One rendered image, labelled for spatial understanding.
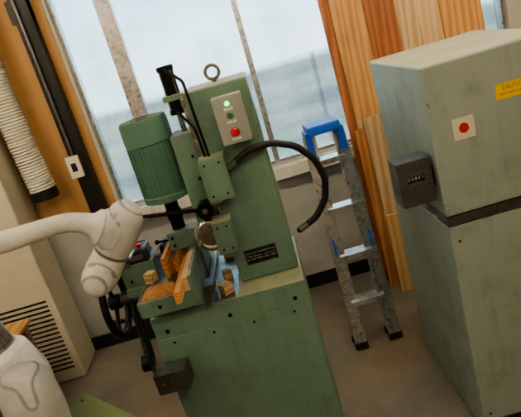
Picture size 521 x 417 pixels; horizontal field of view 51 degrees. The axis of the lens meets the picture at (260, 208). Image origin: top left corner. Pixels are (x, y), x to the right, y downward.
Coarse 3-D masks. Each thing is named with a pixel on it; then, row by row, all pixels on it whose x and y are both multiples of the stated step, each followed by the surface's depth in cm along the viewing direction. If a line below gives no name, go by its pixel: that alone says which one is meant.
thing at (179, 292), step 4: (184, 252) 211; (184, 256) 207; (184, 260) 203; (180, 268) 197; (180, 272) 193; (180, 276) 190; (180, 280) 186; (176, 284) 184; (180, 284) 184; (176, 288) 181; (180, 288) 182; (176, 292) 178; (180, 292) 180; (184, 292) 186; (176, 296) 178; (180, 296) 179; (176, 300) 179; (180, 300) 179
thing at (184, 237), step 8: (192, 224) 210; (168, 232) 208; (176, 232) 206; (184, 232) 206; (192, 232) 207; (168, 240) 207; (176, 240) 207; (184, 240) 207; (192, 240) 207; (176, 248) 208; (184, 248) 211
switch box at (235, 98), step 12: (228, 96) 178; (240, 96) 178; (216, 108) 179; (240, 108) 179; (216, 120) 181; (228, 120) 180; (240, 120) 180; (228, 132) 182; (240, 132) 182; (228, 144) 183
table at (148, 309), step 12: (204, 252) 222; (204, 276) 209; (132, 288) 211; (144, 288) 199; (156, 300) 187; (168, 300) 188; (192, 300) 188; (144, 312) 189; (156, 312) 189; (168, 312) 189
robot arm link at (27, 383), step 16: (16, 368) 154; (32, 368) 152; (48, 368) 158; (0, 384) 151; (16, 384) 148; (32, 384) 150; (48, 384) 153; (0, 400) 149; (16, 400) 148; (32, 400) 149; (48, 400) 151; (64, 400) 157; (16, 416) 148; (32, 416) 149; (48, 416) 151; (64, 416) 155
